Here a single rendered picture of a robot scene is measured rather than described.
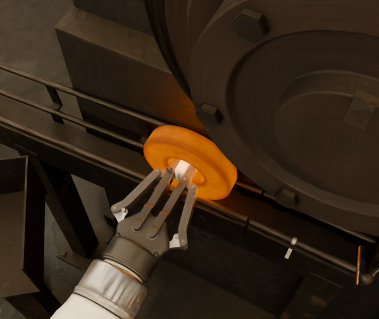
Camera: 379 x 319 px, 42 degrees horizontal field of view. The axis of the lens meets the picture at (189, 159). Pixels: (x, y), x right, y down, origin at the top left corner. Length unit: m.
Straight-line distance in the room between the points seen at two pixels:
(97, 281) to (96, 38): 0.38
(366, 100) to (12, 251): 0.72
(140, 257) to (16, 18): 1.68
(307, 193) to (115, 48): 0.42
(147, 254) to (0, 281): 0.33
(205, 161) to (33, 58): 1.42
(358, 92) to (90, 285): 0.45
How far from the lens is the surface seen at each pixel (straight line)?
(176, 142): 0.73
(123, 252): 0.69
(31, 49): 2.10
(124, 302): 0.67
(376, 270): 0.60
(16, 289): 0.92
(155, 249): 0.71
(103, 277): 0.67
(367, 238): 0.84
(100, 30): 0.83
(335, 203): 0.49
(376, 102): 0.36
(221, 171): 0.73
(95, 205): 1.63
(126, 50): 0.79
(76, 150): 0.92
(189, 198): 0.74
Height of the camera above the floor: 1.44
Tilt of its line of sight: 58 degrees down
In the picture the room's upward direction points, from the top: straight up
